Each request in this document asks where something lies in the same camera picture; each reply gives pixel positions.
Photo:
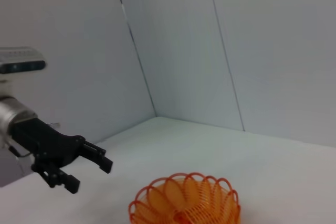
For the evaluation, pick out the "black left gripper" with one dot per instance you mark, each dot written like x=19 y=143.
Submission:
x=47 y=142

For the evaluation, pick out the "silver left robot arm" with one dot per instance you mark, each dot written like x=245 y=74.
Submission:
x=13 y=113

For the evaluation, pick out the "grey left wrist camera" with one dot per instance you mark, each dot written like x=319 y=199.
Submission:
x=18 y=64

